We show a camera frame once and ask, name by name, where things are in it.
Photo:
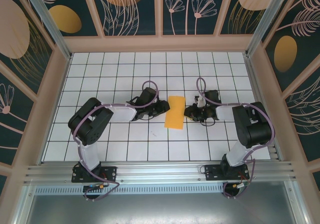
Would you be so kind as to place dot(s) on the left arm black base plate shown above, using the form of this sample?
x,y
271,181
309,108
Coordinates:
x,y
110,174

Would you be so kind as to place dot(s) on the aluminium corner post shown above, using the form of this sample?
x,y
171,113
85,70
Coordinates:
x,y
265,21
50,24

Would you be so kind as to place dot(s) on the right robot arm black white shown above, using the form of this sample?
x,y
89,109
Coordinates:
x,y
255,131

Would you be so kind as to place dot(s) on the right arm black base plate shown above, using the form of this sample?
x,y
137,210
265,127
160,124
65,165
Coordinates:
x,y
212,174

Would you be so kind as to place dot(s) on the aluminium side rail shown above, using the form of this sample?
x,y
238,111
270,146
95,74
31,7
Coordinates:
x,y
262,109

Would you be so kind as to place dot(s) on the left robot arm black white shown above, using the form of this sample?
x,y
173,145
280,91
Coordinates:
x,y
92,124

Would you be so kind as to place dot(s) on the aluminium mounting rail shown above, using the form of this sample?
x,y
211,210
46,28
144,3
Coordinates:
x,y
160,171

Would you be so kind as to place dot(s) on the yellow paper sheet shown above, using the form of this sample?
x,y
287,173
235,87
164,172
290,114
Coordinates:
x,y
175,119

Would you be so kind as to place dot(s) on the grey metal sheet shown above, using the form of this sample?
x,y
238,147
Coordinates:
x,y
160,209

